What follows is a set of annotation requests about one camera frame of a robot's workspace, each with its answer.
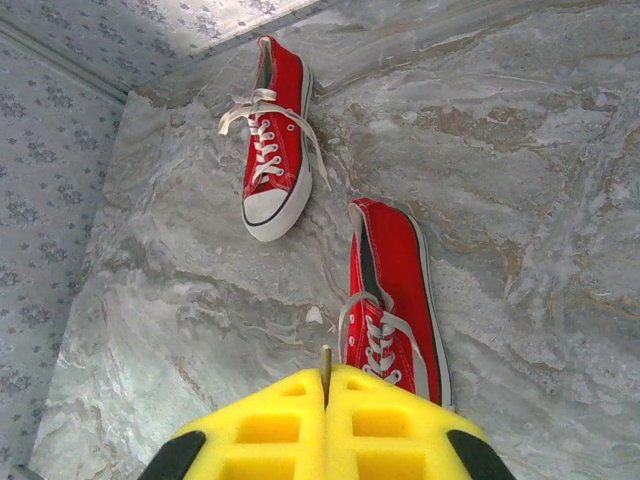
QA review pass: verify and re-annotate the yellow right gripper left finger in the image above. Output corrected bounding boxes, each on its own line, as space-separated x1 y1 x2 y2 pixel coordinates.
137 367 329 480

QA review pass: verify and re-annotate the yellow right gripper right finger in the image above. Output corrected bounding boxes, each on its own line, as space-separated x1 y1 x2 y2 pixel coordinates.
325 363 519 480

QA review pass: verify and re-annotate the white shoelace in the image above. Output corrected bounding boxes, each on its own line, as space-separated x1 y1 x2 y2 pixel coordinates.
321 291 431 407
218 88 332 191

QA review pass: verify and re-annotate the red canvas sneaker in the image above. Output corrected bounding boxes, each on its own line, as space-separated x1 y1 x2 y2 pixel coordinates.
241 33 315 244
344 197 454 414

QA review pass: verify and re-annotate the aluminium frame post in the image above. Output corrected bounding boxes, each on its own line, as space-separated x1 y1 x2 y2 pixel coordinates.
0 19 131 101

